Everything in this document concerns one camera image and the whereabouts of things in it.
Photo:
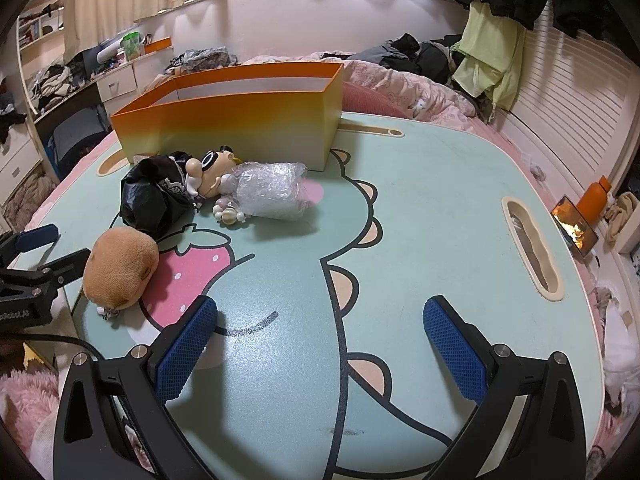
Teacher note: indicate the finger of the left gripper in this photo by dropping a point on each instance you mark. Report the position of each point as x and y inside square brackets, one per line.
[12, 243]
[59, 272]

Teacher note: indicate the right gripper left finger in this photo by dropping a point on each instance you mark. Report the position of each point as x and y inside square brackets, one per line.
[113, 422]

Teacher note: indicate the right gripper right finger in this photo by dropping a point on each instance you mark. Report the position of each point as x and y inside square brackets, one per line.
[527, 422]

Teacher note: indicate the brown hamster plush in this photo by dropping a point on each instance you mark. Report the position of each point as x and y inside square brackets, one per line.
[120, 266]

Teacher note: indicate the black drawstring pouch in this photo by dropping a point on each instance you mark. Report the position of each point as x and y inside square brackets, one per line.
[153, 195]

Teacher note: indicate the cartoon figure keychain toy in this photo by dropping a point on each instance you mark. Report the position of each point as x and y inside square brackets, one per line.
[212, 178]

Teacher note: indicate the bubble wrap package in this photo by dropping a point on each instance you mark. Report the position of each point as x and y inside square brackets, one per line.
[273, 191]

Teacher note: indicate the white desk with drawers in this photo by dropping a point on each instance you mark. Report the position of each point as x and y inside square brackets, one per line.
[72, 105]

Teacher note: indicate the phone on blue stand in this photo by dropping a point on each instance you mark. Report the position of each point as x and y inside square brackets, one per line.
[580, 237]

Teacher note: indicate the orange water bottle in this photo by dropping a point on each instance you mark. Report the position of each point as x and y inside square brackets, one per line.
[594, 200]

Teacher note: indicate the patterned grey clothes heap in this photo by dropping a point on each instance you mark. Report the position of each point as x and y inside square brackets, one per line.
[200, 60]

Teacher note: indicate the orange gradient cardboard box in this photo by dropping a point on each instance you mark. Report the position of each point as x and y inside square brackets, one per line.
[274, 112]

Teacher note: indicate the pink floral bed quilt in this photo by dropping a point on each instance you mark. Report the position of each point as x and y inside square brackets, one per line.
[375, 90]

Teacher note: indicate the light green hanging garment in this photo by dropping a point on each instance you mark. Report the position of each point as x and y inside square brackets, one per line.
[492, 50]

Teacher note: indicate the dark clothes pile on bed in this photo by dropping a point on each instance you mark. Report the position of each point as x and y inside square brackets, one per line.
[433, 59]

